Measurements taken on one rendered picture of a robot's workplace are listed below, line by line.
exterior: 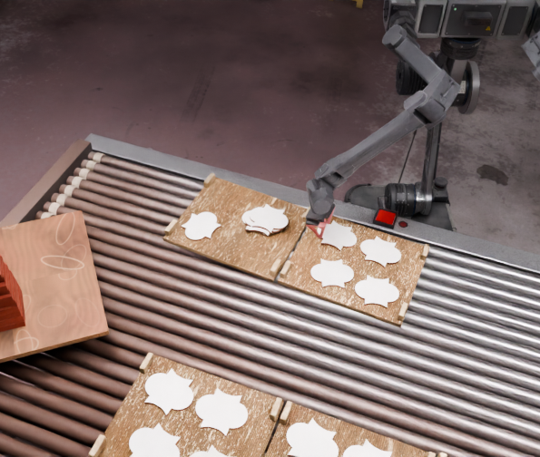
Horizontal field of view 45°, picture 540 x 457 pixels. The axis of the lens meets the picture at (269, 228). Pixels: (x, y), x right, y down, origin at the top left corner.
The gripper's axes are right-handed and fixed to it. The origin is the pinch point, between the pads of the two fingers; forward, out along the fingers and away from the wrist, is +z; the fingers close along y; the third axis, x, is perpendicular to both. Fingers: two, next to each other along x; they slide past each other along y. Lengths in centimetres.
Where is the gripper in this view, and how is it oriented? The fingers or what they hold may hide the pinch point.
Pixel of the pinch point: (323, 229)
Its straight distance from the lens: 224.0
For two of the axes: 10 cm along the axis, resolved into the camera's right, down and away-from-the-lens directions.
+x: -9.0, -1.2, 4.2
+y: 3.9, -6.4, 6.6
